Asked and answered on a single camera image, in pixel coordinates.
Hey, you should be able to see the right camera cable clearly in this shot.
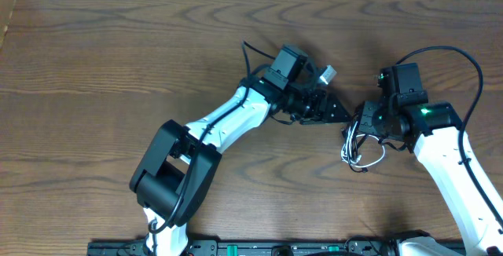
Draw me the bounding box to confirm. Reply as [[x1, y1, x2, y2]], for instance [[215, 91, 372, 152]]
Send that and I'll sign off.
[[395, 45, 503, 229]]

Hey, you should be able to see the white cable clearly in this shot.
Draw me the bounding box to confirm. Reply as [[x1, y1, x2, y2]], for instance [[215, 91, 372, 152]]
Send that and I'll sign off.
[[340, 120, 387, 170]]

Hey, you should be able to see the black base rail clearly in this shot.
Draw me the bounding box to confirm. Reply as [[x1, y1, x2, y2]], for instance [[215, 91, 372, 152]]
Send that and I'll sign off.
[[86, 238, 466, 256]]

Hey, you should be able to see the camera cable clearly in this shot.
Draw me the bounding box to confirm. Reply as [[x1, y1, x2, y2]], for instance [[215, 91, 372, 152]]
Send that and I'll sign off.
[[395, 45, 503, 229], [147, 40, 276, 236]]

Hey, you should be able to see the left camera cable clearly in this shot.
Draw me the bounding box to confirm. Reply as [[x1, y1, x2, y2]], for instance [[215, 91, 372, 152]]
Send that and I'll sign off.
[[147, 40, 276, 236]]

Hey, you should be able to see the black cable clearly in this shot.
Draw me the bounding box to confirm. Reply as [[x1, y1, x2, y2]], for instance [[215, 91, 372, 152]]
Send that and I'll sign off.
[[340, 116, 373, 174]]

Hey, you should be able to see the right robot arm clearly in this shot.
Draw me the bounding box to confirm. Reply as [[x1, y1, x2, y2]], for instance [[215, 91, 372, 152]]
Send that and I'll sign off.
[[357, 63, 502, 255]]

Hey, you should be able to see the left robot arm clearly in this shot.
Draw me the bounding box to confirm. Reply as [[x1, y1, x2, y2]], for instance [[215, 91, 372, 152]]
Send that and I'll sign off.
[[129, 45, 350, 255]]

